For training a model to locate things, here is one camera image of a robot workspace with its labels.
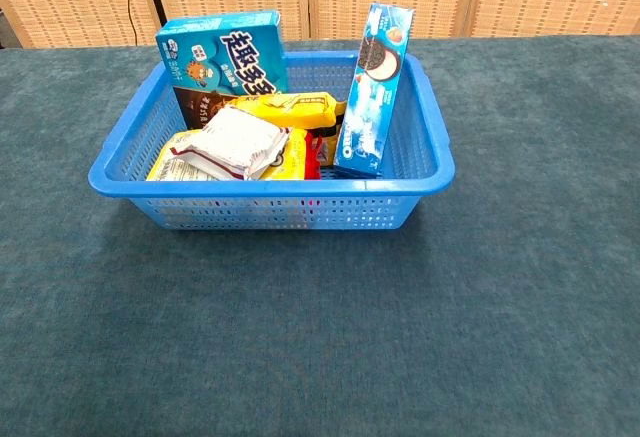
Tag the yellow cracker packet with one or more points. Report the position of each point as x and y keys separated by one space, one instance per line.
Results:
x=295 y=109

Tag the white foil snack packet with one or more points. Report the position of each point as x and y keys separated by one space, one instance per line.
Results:
x=235 y=142

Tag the long blue Oreo box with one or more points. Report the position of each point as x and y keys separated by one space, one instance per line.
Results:
x=370 y=107

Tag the blue chocolate chip cookie box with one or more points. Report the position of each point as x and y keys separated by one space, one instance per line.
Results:
x=225 y=57

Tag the blue plastic mesh basket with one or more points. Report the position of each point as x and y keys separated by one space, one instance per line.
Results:
x=275 y=189

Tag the yellow and red noodle pack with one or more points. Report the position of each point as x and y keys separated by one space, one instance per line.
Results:
x=290 y=159

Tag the teal carpet table cover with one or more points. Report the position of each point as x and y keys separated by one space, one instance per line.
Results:
x=320 y=332

